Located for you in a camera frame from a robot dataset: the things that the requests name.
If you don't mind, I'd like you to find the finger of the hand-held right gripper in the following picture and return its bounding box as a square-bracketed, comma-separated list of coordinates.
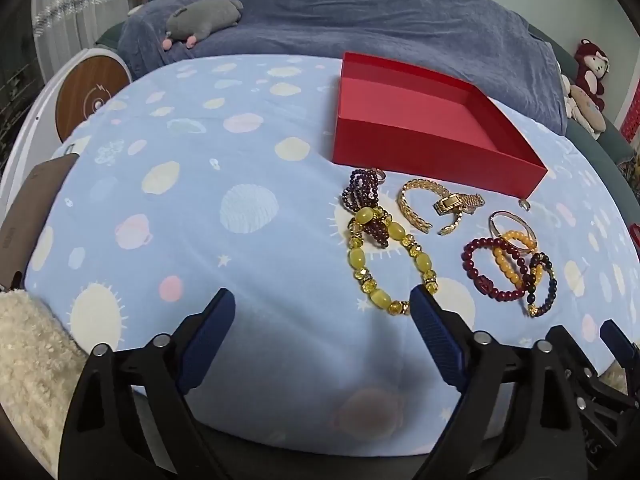
[599, 319, 640, 376]
[567, 367, 636, 466]

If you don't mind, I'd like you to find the silver tinsel garland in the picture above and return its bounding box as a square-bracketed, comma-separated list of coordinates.
[32, 0, 171, 31]

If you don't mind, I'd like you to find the blue-grey blanket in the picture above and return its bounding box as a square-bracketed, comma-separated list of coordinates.
[117, 0, 568, 136]

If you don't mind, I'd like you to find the grey plush toy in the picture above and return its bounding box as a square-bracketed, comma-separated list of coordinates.
[162, 0, 246, 51]

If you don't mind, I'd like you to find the beige plush toy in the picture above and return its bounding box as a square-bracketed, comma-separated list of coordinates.
[560, 74, 608, 141]

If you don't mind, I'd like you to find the red cardboard box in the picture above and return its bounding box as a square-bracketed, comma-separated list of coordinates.
[330, 51, 549, 201]

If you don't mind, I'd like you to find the orange bead bracelet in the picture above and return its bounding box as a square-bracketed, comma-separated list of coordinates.
[492, 230, 543, 286]

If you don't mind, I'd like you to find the white round wooden-top table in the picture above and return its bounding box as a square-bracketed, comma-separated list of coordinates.
[0, 47, 133, 201]

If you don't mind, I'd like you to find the light blue printed bed sheet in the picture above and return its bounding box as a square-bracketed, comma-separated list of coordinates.
[22, 54, 633, 461]

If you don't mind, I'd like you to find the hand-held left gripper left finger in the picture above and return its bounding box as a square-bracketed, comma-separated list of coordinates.
[59, 287, 236, 480]

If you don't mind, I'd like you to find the dark red bead bracelet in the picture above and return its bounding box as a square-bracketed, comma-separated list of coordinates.
[462, 236, 528, 301]

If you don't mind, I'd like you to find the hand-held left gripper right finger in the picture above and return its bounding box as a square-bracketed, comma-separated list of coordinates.
[409, 285, 587, 480]

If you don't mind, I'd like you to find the brown flat object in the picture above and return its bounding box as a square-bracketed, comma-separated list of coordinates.
[0, 152, 81, 291]

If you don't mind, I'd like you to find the red monkey plush toy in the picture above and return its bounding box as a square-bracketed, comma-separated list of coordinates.
[572, 37, 612, 98]

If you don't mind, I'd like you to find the thin gold bangle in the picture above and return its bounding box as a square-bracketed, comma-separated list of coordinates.
[487, 210, 538, 253]

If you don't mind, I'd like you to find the black and gold bead bracelet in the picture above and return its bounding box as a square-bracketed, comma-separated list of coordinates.
[522, 251, 558, 318]

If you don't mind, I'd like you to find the gold wrist watch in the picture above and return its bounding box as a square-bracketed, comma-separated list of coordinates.
[433, 192, 487, 237]

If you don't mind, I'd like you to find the red patterned box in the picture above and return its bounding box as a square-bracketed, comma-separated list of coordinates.
[620, 92, 640, 143]

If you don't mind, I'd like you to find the dark garnet bead bracelet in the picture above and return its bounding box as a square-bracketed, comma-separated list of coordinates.
[342, 167, 393, 250]

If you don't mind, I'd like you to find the gold chain bangle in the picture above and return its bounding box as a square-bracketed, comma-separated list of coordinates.
[397, 178, 451, 234]

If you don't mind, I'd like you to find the cream fluffy rug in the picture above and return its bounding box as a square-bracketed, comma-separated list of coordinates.
[0, 287, 88, 466]

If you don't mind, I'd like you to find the dark green sofa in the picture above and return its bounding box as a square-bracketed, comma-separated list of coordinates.
[530, 25, 640, 196]

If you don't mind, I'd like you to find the yellow bead bracelet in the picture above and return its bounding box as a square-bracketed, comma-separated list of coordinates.
[346, 206, 441, 317]

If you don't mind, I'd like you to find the white curtain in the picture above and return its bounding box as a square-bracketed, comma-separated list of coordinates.
[30, 0, 133, 86]

